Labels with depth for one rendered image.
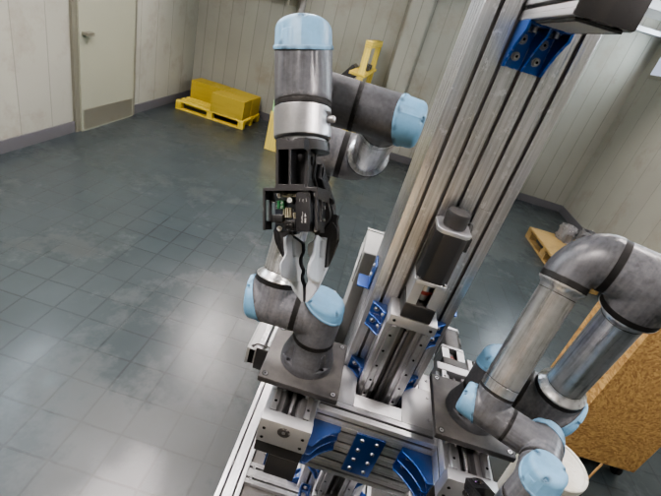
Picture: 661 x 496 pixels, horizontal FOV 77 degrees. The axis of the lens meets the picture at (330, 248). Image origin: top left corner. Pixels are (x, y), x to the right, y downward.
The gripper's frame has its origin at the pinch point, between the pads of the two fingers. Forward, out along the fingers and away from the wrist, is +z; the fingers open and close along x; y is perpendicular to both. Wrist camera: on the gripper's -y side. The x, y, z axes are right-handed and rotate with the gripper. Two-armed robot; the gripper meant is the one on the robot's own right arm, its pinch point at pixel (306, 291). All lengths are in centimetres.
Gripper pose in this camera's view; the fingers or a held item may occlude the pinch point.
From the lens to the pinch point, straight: 58.3
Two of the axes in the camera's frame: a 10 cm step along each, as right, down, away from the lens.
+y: -2.4, 0.5, -9.7
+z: -0.1, 10.0, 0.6
